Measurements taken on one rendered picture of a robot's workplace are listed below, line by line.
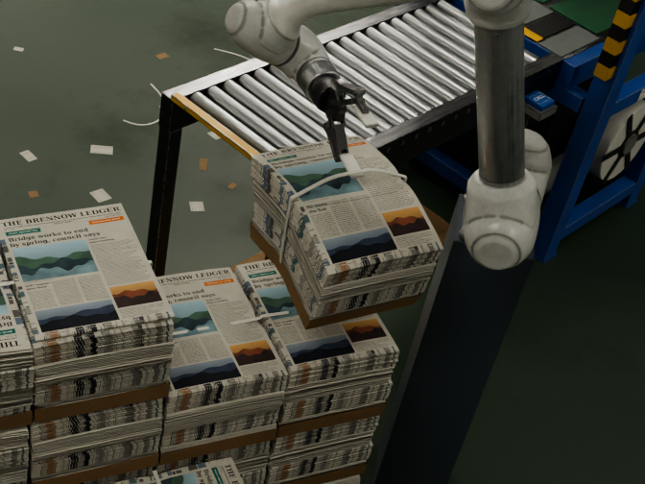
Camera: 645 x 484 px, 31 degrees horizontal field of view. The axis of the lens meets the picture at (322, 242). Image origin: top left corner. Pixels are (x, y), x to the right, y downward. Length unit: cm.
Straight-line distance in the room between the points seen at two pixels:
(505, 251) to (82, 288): 90
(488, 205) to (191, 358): 74
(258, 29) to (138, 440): 93
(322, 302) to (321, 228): 16
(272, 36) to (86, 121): 225
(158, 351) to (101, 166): 215
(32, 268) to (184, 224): 186
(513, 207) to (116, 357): 90
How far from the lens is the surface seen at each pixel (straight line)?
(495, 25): 235
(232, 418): 268
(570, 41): 429
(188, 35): 538
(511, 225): 256
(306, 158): 268
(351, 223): 252
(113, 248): 252
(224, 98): 352
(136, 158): 456
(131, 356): 241
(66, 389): 243
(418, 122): 359
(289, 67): 267
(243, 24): 256
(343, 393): 278
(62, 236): 254
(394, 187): 262
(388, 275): 254
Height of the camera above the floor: 272
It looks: 39 degrees down
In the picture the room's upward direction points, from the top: 13 degrees clockwise
